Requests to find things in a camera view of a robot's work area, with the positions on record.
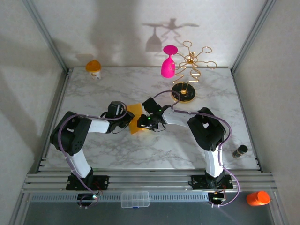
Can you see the aluminium corner post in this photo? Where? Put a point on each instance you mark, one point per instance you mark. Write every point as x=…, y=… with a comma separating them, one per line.
x=252, y=35
x=44, y=35

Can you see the white cup with orange lid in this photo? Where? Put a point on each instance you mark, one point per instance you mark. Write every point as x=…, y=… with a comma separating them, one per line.
x=93, y=68

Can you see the orange plastic cup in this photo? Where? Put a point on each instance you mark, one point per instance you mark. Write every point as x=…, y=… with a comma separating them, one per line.
x=257, y=198

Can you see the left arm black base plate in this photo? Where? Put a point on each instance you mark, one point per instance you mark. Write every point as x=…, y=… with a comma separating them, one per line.
x=103, y=182

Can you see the pink wine glass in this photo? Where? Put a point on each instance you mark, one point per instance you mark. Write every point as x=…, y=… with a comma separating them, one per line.
x=167, y=70

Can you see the aluminium side rail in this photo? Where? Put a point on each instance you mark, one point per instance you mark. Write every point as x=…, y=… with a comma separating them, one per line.
x=55, y=112
x=241, y=98

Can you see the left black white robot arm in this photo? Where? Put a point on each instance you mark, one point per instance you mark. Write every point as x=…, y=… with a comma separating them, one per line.
x=70, y=133

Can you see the clear plastic organizer box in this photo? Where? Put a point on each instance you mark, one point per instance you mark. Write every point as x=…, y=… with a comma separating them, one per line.
x=135, y=199

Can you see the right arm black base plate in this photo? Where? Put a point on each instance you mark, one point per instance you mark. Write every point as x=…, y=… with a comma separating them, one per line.
x=198, y=182

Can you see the small black gold bottle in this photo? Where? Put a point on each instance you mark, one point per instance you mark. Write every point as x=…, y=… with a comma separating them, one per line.
x=240, y=151

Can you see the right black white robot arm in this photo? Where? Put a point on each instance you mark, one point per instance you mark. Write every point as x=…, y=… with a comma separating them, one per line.
x=206, y=129

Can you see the aluminium rail beam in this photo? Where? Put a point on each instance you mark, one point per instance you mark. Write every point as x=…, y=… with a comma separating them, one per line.
x=150, y=181

